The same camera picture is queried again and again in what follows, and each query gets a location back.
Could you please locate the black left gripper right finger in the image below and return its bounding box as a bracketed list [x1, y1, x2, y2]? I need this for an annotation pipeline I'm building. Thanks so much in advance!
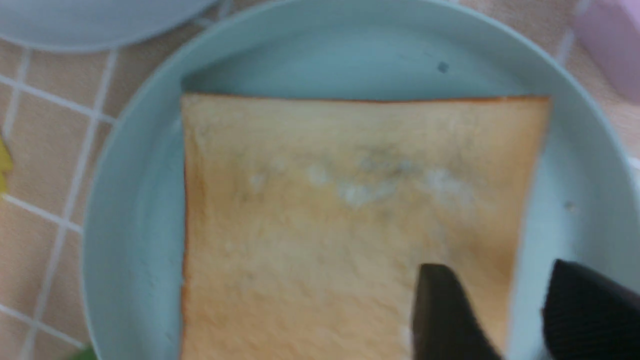
[542, 259, 640, 360]

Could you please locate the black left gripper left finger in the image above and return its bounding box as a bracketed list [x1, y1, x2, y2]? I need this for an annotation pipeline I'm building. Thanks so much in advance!
[411, 263, 502, 360]

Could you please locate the toast slice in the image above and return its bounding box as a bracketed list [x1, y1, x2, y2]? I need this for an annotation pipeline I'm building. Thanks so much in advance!
[180, 93, 553, 360]

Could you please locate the teal green plate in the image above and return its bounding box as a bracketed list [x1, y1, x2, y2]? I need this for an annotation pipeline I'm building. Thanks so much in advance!
[82, 0, 639, 360]

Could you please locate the pink cube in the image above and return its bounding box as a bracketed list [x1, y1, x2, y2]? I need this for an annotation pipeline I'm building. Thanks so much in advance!
[573, 0, 640, 104]

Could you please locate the yellow cube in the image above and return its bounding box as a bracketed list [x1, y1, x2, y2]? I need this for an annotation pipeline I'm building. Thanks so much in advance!
[0, 136, 13, 195]

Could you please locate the grey blue egg plate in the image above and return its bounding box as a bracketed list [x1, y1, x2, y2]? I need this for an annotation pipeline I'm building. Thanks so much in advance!
[0, 0, 214, 53]

